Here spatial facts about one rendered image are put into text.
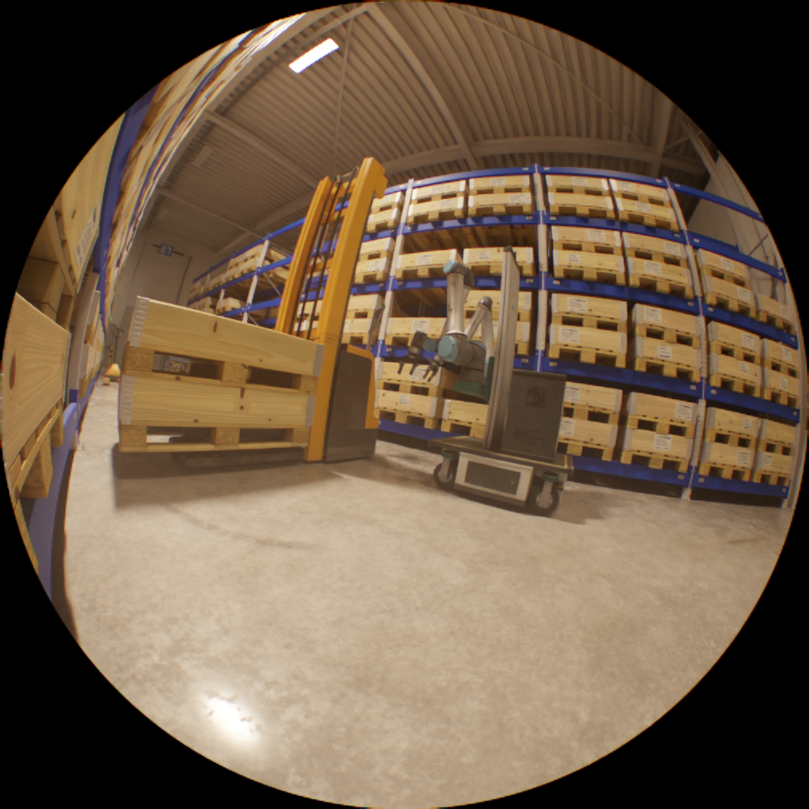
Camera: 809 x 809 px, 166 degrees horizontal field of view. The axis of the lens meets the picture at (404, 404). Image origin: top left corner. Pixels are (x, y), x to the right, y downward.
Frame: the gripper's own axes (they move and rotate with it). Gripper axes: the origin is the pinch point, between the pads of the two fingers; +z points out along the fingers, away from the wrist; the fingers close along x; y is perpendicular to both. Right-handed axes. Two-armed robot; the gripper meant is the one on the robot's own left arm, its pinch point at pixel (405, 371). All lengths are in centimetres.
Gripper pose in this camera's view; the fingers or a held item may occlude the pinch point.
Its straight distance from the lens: 216.4
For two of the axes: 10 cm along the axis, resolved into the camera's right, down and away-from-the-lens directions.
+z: -3.6, 8.6, 3.7
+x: -6.8, 0.3, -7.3
